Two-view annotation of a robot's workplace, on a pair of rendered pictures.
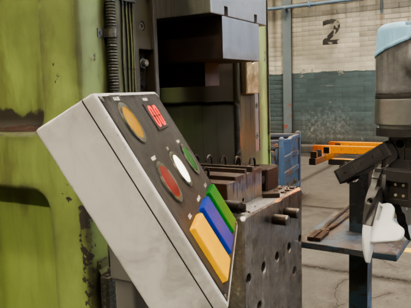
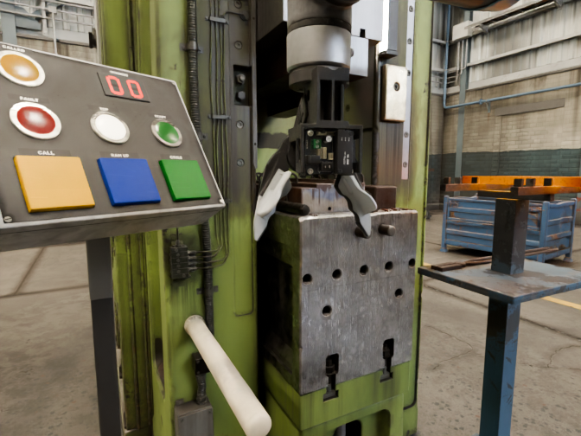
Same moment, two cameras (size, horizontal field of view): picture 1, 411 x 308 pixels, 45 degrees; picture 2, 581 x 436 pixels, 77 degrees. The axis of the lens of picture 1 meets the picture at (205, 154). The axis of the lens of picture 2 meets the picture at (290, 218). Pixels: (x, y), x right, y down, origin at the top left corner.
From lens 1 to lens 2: 0.64 m
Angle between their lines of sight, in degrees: 32
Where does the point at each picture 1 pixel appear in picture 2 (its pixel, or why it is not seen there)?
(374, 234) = (262, 206)
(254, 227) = (321, 231)
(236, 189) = (317, 196)
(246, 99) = (388, 126)
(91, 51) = (171, 60)
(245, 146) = (384, 171)
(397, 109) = (290, 45)
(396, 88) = (290, 18)
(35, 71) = not seen: hidden behind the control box
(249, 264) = (309, 266)
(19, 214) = not seen: hidden behind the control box
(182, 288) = not seen: outside the picture
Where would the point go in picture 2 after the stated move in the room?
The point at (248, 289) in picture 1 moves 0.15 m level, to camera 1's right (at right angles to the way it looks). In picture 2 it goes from (305, 288) to (365, 300)
